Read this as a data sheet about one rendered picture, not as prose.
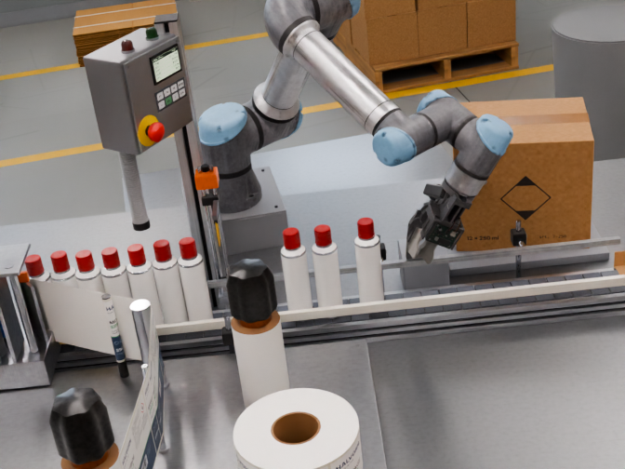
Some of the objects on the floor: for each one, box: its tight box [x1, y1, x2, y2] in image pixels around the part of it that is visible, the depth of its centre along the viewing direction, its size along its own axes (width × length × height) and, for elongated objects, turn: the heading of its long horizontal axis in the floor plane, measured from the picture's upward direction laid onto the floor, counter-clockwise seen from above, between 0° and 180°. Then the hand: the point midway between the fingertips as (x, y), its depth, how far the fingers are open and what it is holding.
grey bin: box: [552, 6, 625, 162], centre depth 442 cm, size 46×46×62 cm
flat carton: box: [73, 0, 178, 67], centre depth 651 cm, size 64×52×20 cm
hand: (411, 257), depth 218 cm, fingers closed
